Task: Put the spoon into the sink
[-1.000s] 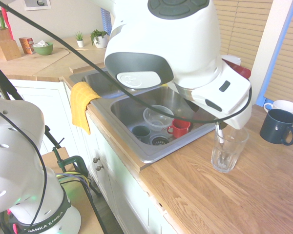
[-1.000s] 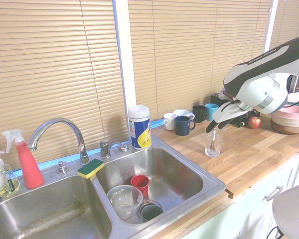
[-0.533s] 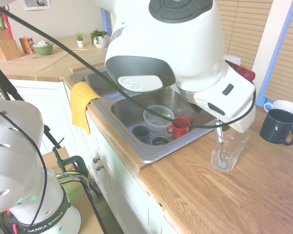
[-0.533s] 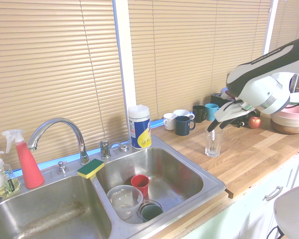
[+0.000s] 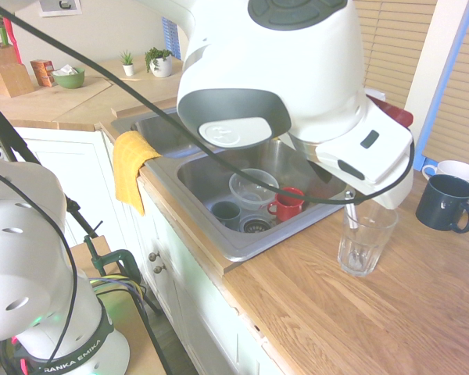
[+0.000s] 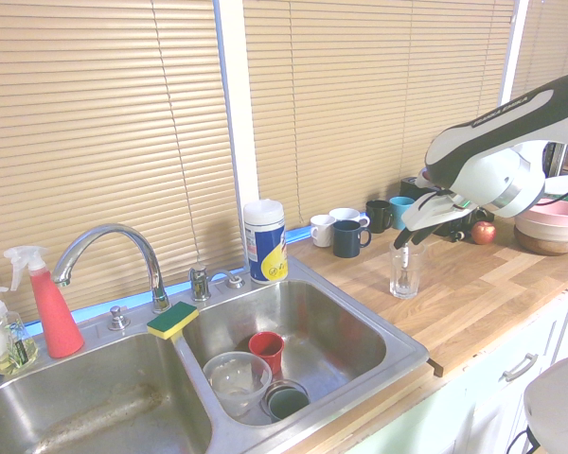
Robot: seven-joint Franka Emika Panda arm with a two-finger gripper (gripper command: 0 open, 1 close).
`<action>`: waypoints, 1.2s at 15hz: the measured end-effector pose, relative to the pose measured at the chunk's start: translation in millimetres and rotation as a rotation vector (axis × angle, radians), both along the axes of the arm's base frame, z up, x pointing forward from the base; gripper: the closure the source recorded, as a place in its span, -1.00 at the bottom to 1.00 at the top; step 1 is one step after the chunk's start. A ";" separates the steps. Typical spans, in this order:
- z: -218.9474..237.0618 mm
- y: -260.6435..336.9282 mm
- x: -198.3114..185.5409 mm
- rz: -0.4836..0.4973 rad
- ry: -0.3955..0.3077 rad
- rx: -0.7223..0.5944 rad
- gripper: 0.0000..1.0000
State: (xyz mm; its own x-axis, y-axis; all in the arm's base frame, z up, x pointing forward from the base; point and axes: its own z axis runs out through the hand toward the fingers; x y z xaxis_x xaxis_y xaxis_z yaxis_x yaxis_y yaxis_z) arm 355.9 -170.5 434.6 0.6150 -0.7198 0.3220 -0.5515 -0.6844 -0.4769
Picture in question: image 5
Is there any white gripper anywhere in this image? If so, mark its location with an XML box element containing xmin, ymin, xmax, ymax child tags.
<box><xmin>307</xmin><ymin>96</ymin><xmax>415</xmax><ymax>209</ymax></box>

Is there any metal spoon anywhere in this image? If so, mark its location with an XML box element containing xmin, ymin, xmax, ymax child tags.
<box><xmin>342</xmin><ymin>189</ymin><xmax>367</xmax><ymax>271</ymax></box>

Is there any metal sink drain strainer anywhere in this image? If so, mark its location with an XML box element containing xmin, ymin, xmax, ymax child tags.
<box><xmin>240</xmin><ymin>216</ymin><xmax>275</xmax><ymax>235</ymax></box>

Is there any stainless steel double sink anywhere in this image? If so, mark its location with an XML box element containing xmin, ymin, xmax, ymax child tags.
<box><xmin>110</xmin><ymin>107</ymin><xmax>357</xmax><ymax>263</ymax></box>

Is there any red cup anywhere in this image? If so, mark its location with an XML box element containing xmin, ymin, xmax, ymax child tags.
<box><xmin>267</xmin><ymin>187</ymin><xmax>306</xmax><ymax>223</ymax></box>

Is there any clear plastic bowl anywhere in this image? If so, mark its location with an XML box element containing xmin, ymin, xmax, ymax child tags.
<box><xmin>228</xmin><ymin>168</ymin><xmax>281</xmax><ymax>213</ymax></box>

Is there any clear drinking glass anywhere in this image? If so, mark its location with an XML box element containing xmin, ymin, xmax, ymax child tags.
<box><xmin>337</xmin><ymin>201</ymin><xmax>399</xmax><ymax>278</ymax></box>

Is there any dark grey cup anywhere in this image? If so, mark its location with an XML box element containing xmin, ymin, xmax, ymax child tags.
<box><xmin>210</xmin><ymin>200</ymin><xmax>242</xmax><ymax>231</ymax></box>

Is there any navy blue mug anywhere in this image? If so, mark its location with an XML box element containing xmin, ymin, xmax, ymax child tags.
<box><xmin>415</xmin><ymin>173</ymin><xmax>469</xmax><ymax>234</ymax></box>

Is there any white ceramic mug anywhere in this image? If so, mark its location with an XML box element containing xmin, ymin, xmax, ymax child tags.
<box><xmin>421</xmin><ymin>159</ymin><xmax>469</xmax><ymax>187</ymax></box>

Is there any wide tan window blind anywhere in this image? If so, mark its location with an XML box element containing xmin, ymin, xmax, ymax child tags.
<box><xmin>353</xmin><ymin>0</ymin><xmax>439</xmax><ymax>113</ymax></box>

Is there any yellow dish cloth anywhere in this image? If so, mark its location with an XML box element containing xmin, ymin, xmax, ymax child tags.
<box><xmin>112</xmin><ymin>130</ymin><xmax>163</xmax><ymax>217</ymax></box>

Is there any large plant white pot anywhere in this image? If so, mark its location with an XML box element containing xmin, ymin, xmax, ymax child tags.
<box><xmin>144</xmin><ymin>46</ymin><xmax>174</xmax><ymax>79</ymax></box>

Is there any blue ribbed panel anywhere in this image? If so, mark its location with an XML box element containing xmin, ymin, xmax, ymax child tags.
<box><xmin>161</xmin><ymin>16</ymin><xmax>183</xmax><ymax>61</ymax></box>

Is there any small plant white pot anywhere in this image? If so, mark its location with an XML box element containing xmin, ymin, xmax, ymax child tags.
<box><xmin>119</xmin><ymin>49</ymin><xmax>137</xmax><ymax>77</ymax></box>

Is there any green clamp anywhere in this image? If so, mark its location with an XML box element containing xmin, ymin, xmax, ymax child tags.
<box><xmin>84</xmin><ymin>234</ymin><xmax>142</xmax><ymax>284</ymax></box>

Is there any pale kitchen base cabinet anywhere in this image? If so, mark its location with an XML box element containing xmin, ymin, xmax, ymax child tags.
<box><xmin>13</xmin><ymin>124</ymin><xmax>286</xmax><ymax>375</ymax></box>

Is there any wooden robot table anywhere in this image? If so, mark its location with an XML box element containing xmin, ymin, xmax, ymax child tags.
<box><xmin>68</xmin><ymin>234</ymin><xmax>169</xmax><ymax>375</ymax></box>

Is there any green bowl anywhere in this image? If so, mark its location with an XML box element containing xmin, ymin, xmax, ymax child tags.
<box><xmin>51</xmin><ymin>66</ymin><xmax>88</xmax><ymax>90</ymax></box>

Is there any orange box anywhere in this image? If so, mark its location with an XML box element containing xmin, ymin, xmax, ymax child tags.
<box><xmin>30</xmin><ymin>59</ymin><xmax>57</xmax><ymax>88</ymax></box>

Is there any white paper sheet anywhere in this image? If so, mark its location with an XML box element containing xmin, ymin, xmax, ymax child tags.
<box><xmin>38</xmin><ymin>0</ymin><xmax>83</xmax><ymax>18</ymax></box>

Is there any wooden knife block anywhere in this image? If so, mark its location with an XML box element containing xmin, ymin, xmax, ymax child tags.
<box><xmin>0</xmin><ymin>42</ymin><xmax>37</xmax><ymax>98</ymax></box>

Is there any dark red wrist mount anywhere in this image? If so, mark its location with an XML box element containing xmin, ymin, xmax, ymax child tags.
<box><xmin>366</xmin><ymin>93</ymin><xmax>414</xmax><ymax>129</ymax></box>

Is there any thick black cable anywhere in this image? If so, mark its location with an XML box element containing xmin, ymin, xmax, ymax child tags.
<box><xmin>0</xmin><ymin>0</ymin><xmax>417</xmax><ymax>205</ymax></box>

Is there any coloured wire bundle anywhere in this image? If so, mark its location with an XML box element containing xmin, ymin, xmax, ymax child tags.
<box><xmin>86</xmin><ymin>273</ymin><xmax>147</xmax><ymax>310</ymax></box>

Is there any thin black cable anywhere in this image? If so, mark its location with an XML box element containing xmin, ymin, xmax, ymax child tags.
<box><xmin>0</xmin><ymin>162</ymin><xmax>79</xmax><ymax>366</ymax></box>

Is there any black camera stand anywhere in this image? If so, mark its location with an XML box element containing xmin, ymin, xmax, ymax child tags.
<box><xmin>0</xmin><ymin>92</ymin><xmax>174</xmax><ymax>375</ymax></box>

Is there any pink handled knife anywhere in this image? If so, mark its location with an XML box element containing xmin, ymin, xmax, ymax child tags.
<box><xmin>4</xmin><ymin>17</ymin><xmax>23</xmax><ymax>64</ymax></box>

